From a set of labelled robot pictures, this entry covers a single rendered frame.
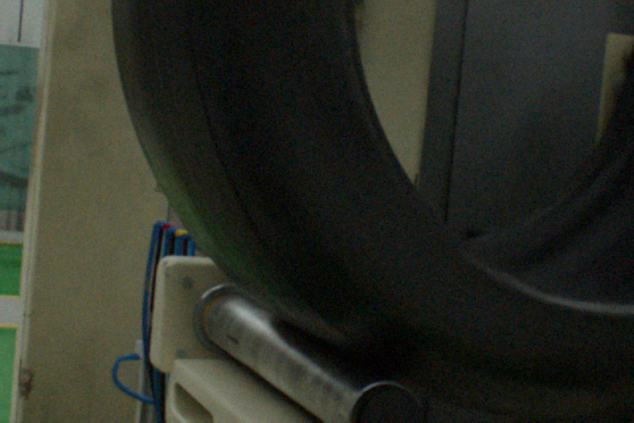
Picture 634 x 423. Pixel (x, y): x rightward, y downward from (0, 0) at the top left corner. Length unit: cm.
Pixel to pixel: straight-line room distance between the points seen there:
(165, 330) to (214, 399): 13
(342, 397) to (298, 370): 8
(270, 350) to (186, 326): 18
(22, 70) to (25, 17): 41
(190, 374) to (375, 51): 34
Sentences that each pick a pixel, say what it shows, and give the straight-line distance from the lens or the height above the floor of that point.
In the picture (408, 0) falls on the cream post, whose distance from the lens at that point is 117.
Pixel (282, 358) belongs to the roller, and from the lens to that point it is 90.
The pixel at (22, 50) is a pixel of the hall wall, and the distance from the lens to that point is 988.
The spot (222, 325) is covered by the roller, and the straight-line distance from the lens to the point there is 104.
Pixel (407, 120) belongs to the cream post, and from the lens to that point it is 117.
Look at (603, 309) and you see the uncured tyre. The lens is 82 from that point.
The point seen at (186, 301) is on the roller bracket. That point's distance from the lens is 109.
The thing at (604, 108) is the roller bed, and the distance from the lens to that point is 141.
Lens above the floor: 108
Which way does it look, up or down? 3 degrees down
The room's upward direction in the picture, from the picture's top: 5 degrees clockwise
